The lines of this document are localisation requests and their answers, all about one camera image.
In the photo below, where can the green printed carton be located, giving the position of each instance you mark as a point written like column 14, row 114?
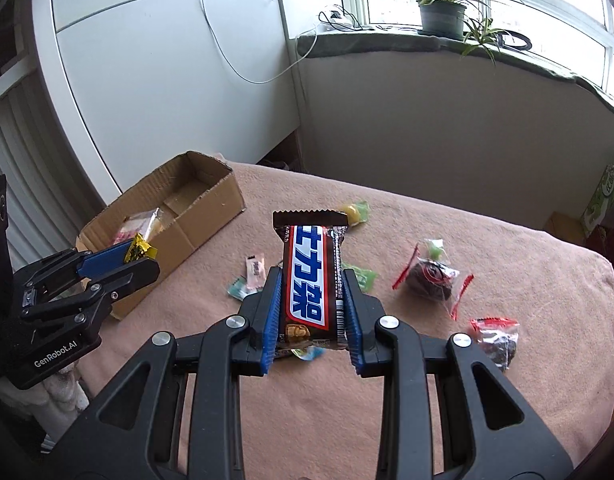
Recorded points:
column 604, row 200

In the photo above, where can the white framed window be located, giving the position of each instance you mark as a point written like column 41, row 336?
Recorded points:
column 542, row 5

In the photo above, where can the green wrapped candy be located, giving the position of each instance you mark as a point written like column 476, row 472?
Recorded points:
column 365, row 278

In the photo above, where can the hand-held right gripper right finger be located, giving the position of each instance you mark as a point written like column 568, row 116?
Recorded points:
column 354, row 325

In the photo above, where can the white cabinet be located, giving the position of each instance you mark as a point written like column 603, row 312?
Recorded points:
column 162, row 85

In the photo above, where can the dark plum red clear wrapper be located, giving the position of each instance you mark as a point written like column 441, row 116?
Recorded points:
column 429, row 276

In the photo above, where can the white slatted panel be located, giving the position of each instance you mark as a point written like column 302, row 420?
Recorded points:
column 22, row 160

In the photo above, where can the small yellow candy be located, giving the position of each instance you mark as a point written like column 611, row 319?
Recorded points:
column 137, row 250

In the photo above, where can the clear packet in box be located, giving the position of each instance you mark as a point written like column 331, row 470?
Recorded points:
column 132, row 227

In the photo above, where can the dark snack red-edged packet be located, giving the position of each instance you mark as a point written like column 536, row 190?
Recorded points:
column 497, row 342

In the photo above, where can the orange white egg snack packet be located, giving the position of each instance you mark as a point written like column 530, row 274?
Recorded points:
column 307, row 353

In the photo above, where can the white charger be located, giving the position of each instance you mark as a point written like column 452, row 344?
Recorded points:
column 333, row 16

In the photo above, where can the brown cardboard box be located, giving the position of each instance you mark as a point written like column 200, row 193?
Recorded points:
column 207, row 210

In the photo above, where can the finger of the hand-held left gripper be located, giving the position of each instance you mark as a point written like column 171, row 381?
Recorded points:
column 132, row 277
column 104, row 258

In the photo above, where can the pink blanket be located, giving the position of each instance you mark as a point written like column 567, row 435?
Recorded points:
column 437, row 400

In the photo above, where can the small green clear-wrapped candy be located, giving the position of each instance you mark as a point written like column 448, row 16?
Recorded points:
column 435, row 248

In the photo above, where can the brown chocolate bar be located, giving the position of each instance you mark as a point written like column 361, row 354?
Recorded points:
column 307, row 270

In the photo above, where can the potted spider plant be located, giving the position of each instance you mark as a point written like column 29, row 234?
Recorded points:
column 442, row 17

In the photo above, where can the white fuzzy cloth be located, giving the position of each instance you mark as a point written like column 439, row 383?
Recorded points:
column 62, row 400

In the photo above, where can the small brown cardboard carton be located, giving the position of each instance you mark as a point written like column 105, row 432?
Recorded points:
column 562, row 226

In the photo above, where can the yellow ball candy clear wrapper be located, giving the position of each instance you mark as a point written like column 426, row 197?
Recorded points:
column 354, row 212

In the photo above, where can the green and white candy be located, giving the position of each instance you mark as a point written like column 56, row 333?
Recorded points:
column 239, row 290

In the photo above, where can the small pink wrapped candy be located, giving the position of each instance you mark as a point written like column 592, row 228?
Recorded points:
column 254, row 269

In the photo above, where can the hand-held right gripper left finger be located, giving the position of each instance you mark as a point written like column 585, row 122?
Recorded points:
column 271, row 320

